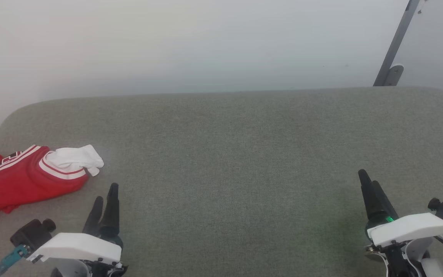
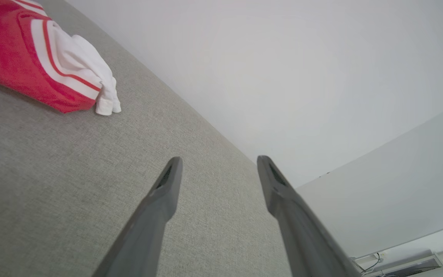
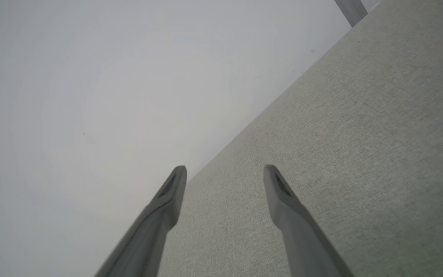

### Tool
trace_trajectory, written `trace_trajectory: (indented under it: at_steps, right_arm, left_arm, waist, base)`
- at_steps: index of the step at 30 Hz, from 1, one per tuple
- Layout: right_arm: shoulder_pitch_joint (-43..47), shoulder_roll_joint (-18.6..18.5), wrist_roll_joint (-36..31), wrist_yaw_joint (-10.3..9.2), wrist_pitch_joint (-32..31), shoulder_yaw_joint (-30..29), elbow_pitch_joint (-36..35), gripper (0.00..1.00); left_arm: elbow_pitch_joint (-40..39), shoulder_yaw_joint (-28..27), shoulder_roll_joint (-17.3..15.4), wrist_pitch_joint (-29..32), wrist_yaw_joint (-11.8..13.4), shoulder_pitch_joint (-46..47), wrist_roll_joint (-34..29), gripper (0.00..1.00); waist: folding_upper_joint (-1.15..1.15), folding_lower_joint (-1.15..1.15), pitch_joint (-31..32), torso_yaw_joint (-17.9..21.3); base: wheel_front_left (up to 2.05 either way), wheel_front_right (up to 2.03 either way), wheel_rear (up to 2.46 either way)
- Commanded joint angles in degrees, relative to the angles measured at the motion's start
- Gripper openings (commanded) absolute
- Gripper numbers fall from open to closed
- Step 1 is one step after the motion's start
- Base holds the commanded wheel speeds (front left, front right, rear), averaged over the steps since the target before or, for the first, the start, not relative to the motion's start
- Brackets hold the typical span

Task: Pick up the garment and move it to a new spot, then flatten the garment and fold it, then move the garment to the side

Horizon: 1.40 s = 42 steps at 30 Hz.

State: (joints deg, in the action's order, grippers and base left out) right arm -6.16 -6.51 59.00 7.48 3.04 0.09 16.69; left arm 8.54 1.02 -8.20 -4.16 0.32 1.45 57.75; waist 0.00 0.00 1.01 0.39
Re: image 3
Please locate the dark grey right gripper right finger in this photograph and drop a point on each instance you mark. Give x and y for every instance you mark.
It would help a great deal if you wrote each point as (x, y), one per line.
(298, 231)

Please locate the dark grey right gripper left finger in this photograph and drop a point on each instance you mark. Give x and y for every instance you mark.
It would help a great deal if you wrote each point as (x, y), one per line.
(156, 223)

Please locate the grey metal post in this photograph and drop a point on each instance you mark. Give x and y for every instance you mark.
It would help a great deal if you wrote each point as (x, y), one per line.
(351, 9)

